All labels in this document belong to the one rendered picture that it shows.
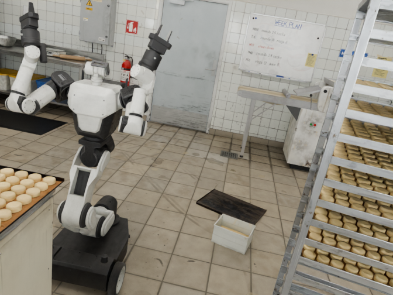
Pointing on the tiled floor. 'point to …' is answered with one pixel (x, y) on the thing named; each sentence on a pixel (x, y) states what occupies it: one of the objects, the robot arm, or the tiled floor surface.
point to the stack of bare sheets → (231, 206)
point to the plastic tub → (233, 233)
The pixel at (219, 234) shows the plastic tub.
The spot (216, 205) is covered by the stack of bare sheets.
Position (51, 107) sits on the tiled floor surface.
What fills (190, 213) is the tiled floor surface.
